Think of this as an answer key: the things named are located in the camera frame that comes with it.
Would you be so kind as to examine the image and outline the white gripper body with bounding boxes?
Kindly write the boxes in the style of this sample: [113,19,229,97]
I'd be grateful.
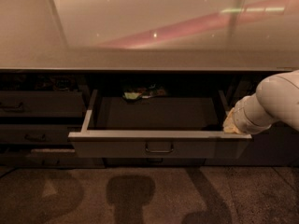
[233,94,278,134]

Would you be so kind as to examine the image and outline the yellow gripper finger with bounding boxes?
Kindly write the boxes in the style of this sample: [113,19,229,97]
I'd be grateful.
[222,109,241,134]

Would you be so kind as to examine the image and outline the dark drawer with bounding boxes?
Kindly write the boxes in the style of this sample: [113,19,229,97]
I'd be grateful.
[0,147,105,169]
[68,91,252,159]
[0,124,81,145]
[104,158,206,167]
[0,91,85,118]

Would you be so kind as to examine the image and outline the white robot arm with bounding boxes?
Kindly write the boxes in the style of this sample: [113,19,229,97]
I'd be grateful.
[222,71,299,134]

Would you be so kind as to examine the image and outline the dark clutter in left drawer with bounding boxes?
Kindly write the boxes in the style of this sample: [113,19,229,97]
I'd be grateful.
[0,74,78,91]

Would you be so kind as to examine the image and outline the light flat item in drawer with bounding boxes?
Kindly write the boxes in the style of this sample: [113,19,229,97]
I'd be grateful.
[31,148,76,154]

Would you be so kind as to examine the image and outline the green snack bag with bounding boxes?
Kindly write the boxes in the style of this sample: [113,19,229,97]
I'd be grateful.
[121,86,169,102]

